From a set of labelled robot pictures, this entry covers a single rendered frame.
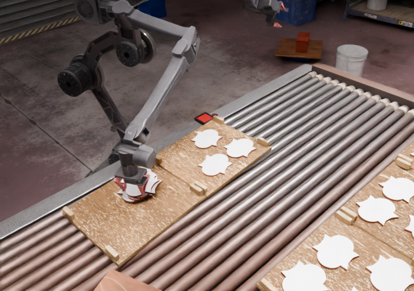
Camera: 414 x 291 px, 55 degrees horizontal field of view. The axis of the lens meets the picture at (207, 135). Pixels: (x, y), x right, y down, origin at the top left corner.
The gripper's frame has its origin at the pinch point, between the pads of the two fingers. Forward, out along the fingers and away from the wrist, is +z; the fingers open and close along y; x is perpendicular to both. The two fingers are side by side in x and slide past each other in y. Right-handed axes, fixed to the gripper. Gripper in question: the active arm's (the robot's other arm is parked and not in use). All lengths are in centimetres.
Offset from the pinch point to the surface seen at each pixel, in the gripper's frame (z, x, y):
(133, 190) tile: 0.2, 0.4, -0.6
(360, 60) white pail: 62, 284, 86
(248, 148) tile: 4, 42, 33
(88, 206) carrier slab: 5.3, -7.7, -16.0
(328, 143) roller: 6, 58, 66
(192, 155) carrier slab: 4.8, 31.9, 11.0
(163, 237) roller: 7.6, -11.2, 15.9
